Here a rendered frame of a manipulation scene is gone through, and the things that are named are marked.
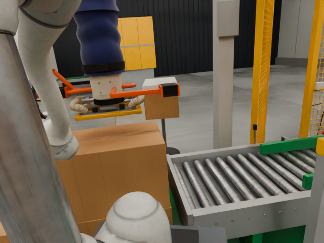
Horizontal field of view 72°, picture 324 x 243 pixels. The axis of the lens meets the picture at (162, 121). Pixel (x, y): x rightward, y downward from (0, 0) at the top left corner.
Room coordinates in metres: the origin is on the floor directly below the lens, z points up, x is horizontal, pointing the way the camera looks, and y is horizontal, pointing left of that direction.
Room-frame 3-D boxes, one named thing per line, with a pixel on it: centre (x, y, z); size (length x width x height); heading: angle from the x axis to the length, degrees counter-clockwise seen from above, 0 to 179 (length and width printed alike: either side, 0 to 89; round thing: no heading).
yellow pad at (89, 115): (1.15, 0.27, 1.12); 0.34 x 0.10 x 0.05; 97
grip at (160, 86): (1.02, -0.04, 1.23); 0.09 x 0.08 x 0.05; 7
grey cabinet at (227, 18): (2.27, -0.69, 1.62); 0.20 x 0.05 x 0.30; 97
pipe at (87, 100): (1.25, 0.29, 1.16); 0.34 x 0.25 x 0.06; 97
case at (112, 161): (1.23, 0.31, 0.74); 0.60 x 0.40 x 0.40; 97
